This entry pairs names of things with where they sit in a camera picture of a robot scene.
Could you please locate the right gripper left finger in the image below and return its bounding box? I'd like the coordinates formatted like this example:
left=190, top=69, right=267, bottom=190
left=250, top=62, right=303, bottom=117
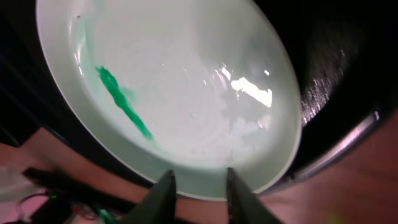
left=123, top=170, right=177, bottom=224

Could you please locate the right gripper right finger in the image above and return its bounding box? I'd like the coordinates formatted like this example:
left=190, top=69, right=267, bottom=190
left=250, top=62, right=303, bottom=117
left=226, top=168, right=282, bottom=224

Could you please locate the mint plate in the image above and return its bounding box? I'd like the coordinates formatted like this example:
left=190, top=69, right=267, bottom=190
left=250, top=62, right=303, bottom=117
left=36, top=0, right=302, bottom=200

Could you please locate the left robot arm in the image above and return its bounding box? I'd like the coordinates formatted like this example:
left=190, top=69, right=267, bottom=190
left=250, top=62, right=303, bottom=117
left=1, top=167, right=110, bottom=224

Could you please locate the black round tray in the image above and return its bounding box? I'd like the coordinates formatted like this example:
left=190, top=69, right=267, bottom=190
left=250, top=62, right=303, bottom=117
left=1, top=1, right=397, bottom=189

